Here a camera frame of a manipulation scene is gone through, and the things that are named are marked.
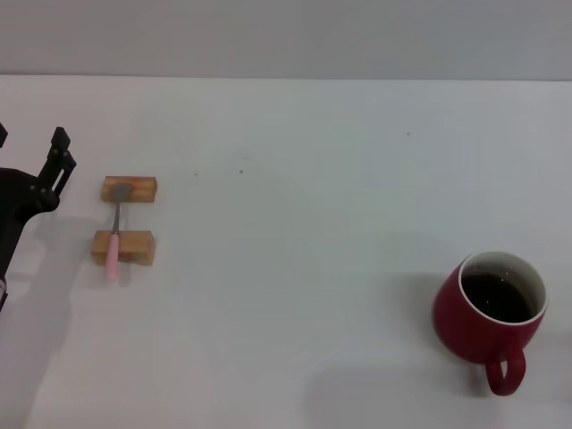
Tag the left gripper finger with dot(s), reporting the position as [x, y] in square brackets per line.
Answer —
[56, 174]
[2, 136]

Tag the red ceramic cup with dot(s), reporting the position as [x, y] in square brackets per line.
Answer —
[460, 326]

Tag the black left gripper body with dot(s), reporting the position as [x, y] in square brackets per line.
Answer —
[11, 201]

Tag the small wooden support block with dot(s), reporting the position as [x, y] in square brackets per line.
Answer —
[136, 248]
[143, 190]

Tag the dark brown coffee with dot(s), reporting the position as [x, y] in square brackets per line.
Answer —
[496, 299]

